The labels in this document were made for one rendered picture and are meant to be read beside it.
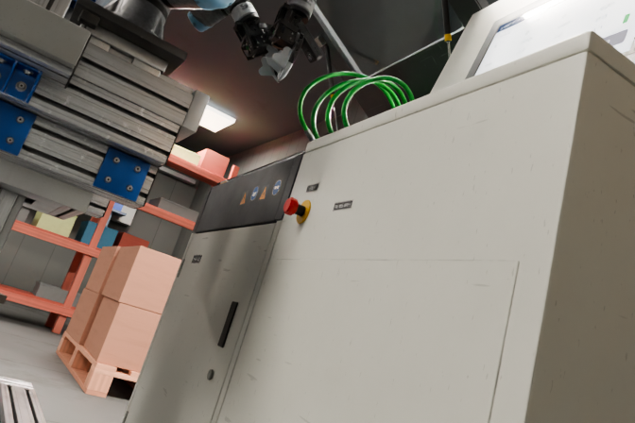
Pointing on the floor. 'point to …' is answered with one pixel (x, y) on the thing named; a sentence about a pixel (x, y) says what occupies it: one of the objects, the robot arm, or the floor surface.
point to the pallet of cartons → (117, 316)
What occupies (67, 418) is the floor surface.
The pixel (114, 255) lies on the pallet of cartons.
